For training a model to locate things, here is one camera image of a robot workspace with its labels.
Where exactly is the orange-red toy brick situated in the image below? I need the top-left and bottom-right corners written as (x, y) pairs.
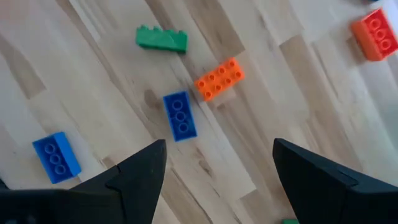
top-left (194, 57), bottom-right (246, 103)
top-left (350, 7), bottom-right (398, 62)

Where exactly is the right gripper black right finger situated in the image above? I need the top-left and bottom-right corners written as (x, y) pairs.
top-left (272, 138), bottom-right (398, 224)

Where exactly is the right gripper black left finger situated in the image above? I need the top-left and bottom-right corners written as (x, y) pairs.
top-left (74, 139), bottom-right (168, 224)

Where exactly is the blue toy brick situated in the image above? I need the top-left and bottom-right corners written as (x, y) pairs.
top-left (32, 131), bottom-right (82, 185)
top-left (162, 90), bottom-right (198, 142)

